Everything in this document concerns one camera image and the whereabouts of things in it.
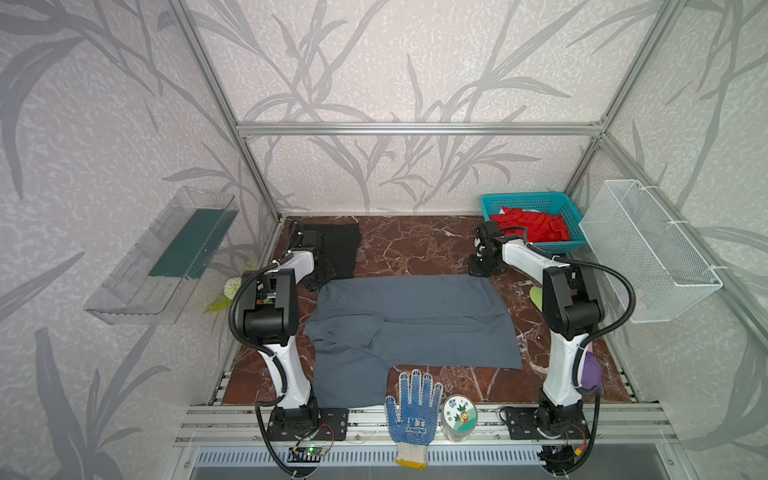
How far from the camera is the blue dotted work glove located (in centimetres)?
71

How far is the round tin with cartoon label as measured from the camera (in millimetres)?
679

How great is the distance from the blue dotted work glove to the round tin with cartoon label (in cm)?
6
